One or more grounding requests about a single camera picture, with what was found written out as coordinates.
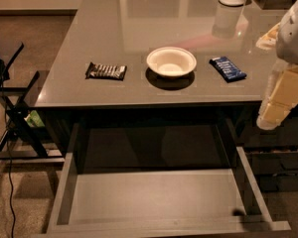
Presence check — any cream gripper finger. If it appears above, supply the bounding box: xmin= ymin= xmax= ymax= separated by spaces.
xmin=256 ymin=23 xmax=280 ymax=51
xmin=256 ymin=64 xmax=298 ymax=130

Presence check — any black cable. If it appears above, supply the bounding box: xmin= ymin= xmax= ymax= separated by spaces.
xmin=1 ymin=76 xmax=17 ymax=238

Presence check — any open grey top drawer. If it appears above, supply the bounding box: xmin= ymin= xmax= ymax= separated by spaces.
xmin=47 ymin=122 xmax=291 ymax=238

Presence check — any white paper bowl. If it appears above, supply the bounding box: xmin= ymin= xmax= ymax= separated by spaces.
xmin=146 ymin=47 xmax=197 ymax=78

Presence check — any green packet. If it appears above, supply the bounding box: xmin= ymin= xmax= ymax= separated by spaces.
xmin=25 ymin=110 xmax=45 ymax=128

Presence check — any black folding stand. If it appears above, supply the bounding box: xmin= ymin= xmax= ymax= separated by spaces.
xmin=0 ymin=42 xmax=63 ymax=161

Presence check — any black chocolate rxbar wrapper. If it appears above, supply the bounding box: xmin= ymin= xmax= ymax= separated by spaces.
xmin=85 ymin=62 xmax=127 ymax=80

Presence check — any blue rxbar wrapper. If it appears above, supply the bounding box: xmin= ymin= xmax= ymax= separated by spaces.
xmin=209 ymin=57 xmax=247 ymax=82

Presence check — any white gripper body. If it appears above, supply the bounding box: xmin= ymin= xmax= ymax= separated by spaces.
xmin=276 ymin=0 xmax=298 ymax=64

